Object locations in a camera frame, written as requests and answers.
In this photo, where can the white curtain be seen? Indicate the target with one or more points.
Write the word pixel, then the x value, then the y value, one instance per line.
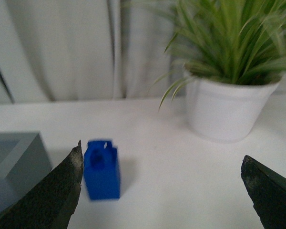
pixel 71 50

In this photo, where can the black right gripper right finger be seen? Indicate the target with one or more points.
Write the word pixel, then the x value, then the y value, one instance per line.
pixel 267 190

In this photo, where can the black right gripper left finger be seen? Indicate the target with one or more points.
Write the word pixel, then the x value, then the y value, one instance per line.
pixel 52 202

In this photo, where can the gray square base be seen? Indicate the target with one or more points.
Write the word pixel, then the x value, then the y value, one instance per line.
pixel 24 162

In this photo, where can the green leafy plant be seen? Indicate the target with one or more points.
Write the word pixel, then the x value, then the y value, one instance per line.
pixel 237 42

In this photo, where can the blue plastic block part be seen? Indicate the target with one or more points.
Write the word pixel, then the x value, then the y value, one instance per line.
pixel 102 170

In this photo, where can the white plant pot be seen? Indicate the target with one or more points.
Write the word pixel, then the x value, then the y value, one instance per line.
pixel 224 112

